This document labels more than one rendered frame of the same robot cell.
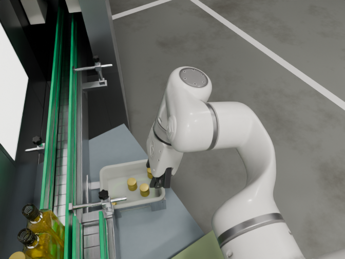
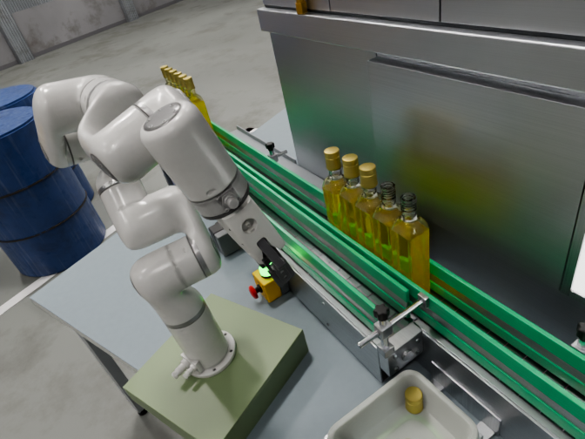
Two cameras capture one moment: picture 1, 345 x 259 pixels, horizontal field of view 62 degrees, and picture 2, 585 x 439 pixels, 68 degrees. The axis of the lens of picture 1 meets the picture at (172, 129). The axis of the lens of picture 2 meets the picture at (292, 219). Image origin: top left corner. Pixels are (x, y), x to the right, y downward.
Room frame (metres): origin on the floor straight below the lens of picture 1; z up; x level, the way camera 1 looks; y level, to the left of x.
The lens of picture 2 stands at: (0.85, -0.03, 1.62)
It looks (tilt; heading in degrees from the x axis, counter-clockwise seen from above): 36 degrees down; 167
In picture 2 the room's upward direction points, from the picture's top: 14 degrees counter-clockwise
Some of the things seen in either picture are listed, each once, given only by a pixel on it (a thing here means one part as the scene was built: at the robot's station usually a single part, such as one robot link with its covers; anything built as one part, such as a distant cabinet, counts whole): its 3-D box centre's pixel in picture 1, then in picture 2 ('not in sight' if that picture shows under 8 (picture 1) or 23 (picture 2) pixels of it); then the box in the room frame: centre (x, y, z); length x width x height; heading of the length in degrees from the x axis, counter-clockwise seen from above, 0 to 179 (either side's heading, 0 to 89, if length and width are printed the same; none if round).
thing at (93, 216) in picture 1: (99, 218); (401, 349); (0.36, 0.24, 0.85); 0.09 x 0.04 x 0.07; 101
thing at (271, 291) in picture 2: not in sight; (270, 282); (-0.04, 0.07, 0.79); 0.07 x 0.07 x 0.07; 11
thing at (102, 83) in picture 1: (95, 77); not in sight; (0.99, 0.35, 0.90); 0.17 x 0.05 x 0.23; 101
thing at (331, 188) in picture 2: not in sight; (341, 212); (0.04, 0.28, 0.99); 0.06 x 0.06 x 0.21; 11
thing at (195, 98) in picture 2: not in sight; (198, 111); (-0.87, 0.10, 1.02); 0.06 x 0.06 x 0.28; 11
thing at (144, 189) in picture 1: (144, 189); not in sight; (0.49, 0.10, 0.79); 0.04 x 0.04 x 0.04
